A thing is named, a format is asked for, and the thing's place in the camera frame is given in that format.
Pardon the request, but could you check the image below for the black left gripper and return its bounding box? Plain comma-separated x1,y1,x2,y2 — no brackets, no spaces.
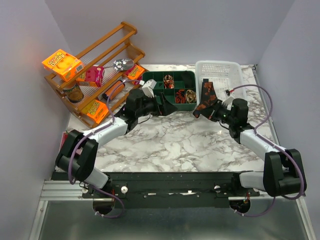
136,92,178,118

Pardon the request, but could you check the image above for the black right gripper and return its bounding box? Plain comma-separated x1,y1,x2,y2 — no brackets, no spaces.
198,99,236,126

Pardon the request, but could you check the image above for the dark orange-patterned necktie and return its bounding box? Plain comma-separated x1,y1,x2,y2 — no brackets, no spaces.
192,78,218,119

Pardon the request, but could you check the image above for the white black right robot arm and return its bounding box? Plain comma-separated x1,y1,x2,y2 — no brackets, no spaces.
207,98,307,199

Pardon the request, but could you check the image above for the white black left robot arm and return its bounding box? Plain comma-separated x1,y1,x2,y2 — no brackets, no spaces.
55,89,178,198

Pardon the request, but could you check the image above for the rolled orange black tie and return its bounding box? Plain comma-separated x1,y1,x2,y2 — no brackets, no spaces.
175,89,187,104

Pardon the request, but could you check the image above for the green compartment organizer tray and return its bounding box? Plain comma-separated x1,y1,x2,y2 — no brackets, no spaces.
142,70,197,111

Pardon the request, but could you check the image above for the rolled tie top compartment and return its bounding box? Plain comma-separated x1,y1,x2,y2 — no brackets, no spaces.
163,74,175,89

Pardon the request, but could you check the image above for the rolled beige patterned tie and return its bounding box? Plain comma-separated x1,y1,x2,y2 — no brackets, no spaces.
185,89,197,104

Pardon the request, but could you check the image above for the white plastic basket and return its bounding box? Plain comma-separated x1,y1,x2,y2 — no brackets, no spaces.
195,60,244,104

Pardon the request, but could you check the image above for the black cloth in tray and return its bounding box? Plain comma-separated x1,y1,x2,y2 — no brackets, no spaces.
181,71,195,88

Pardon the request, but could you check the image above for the small orange pink box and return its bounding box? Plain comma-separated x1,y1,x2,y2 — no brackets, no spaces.
122,64,146,85

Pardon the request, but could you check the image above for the orange black bottle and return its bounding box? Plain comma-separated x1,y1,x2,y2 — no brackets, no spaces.
102,80,125,101

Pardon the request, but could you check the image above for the silver metal spoon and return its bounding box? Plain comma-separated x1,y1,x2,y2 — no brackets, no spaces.
104,58,135,72

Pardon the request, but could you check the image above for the lower orange sponge box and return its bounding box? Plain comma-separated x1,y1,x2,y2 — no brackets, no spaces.
81,99,109,124

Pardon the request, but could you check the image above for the wooden three-tier rack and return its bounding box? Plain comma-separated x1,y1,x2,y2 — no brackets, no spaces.
42,21,147,129

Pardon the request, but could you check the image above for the pink sponge box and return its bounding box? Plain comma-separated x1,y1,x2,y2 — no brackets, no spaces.
76,66,105,88

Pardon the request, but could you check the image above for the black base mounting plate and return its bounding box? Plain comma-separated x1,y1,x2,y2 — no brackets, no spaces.
51,171,266,210

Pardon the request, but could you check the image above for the food can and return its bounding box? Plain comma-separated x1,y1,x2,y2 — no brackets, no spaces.
63,82,84,103

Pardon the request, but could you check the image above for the pink plastic bin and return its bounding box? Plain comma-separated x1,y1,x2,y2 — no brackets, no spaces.
59,131,68,150

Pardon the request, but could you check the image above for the large orange sponge box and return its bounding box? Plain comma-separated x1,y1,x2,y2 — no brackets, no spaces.
42,49,84,82

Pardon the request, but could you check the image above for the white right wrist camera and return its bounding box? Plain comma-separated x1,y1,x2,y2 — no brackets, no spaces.
222,95,235,108

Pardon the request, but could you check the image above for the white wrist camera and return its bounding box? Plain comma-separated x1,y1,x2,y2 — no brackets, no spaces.
141,79,157,98
222,95,235,108

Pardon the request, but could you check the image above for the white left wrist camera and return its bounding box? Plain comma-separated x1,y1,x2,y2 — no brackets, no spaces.
141,79,157,98

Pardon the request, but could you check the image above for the aluminium frame rail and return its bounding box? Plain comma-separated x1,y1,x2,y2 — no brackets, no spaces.
27,178,87,240

